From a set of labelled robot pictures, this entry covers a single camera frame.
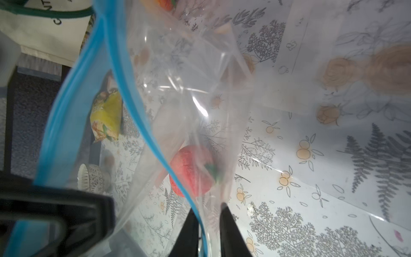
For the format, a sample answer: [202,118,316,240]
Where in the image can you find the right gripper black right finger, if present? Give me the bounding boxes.
[219,203,252,257]

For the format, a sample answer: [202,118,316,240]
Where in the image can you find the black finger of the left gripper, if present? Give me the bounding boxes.
[1,173,115,257]

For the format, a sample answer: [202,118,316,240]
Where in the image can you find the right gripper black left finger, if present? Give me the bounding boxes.
[168,209,200,257]

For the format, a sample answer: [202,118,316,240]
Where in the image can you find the yellow wrinkled peach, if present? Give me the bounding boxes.
[141,0,177,12]

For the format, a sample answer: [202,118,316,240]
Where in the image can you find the pink peach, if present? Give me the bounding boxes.
[170,145,223,197]

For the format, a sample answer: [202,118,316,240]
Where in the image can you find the white round strainer bowl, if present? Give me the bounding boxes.
[77,164,111,194]

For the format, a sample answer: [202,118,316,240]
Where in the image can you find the yellow snack packet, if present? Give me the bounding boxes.
[90,89,123,142]

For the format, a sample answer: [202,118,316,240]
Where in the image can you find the canvas tote bag green handles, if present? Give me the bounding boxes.
[1,0,93,66]

